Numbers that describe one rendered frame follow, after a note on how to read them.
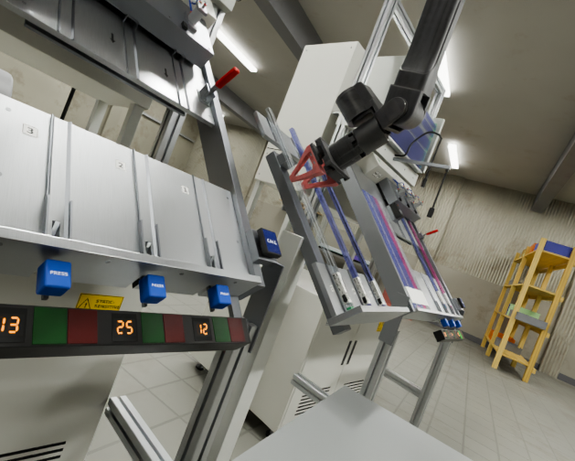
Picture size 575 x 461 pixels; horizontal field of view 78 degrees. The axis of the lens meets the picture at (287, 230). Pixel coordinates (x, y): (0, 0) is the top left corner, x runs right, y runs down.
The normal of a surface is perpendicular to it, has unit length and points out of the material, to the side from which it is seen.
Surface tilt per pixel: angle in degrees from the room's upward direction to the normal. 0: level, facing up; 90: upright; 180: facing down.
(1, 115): 44
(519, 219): 90
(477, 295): 90
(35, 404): 90
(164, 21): 134
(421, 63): 97
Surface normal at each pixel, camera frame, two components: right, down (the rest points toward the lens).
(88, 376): 0.71, 0.28
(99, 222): 0.75, -0.48
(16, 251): 0.25, 0.85
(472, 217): -0.46, -0.17
